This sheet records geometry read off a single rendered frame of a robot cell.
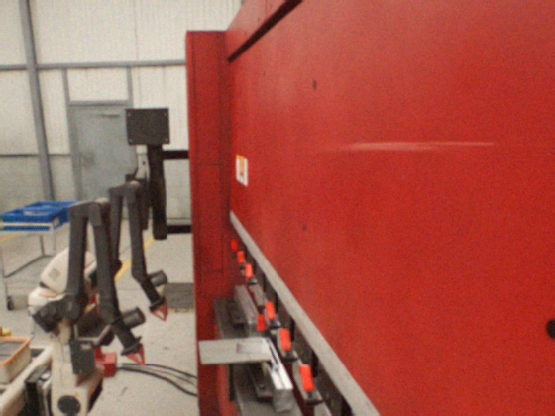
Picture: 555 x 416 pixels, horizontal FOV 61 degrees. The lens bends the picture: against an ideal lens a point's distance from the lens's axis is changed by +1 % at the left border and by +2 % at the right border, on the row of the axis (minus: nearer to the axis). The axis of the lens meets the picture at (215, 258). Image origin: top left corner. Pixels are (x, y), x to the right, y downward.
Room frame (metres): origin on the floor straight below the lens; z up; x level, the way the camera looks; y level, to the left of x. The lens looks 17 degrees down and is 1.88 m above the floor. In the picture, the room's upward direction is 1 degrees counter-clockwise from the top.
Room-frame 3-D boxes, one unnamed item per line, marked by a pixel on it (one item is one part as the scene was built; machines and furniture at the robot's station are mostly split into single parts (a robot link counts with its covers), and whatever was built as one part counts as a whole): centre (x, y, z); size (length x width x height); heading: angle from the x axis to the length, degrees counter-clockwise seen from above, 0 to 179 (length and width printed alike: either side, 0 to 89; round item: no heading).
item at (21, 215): (4.69, 1.87, 0.92); 0.50 x 0.36 x 0.18; 84
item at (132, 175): (2.81, 0.46, 1.42); 0.45 x 0.12 x 0.36; 6
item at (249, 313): (2.22, -0.16, 0.92); 0.50 x 0.06 x 0.10; 6
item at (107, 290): (1.58, 0.40, 1.40); 0.11 x 0.06 x 0.43; 174
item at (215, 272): (2.66, -0.29, 1.15); 0.85 x 0.25 x 2.30; 96
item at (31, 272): (4.86, 1.84, 0.47); 0.90 x 0.66 x 0.95; 174
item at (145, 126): (2.87, 0.38, 1.53); 0.51 x 0.25 x 0.85; 6
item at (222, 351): (1.65, -0.06, 1.00); 0.26 x 0.18 x 0.01; 96
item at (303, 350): (1.10, -0.26, 1.26); 0.15 x 0.09 x 0.17; 6
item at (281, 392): (1.61, -0.22, 0.92); 0.39 x 0.06 x 0.10; 6
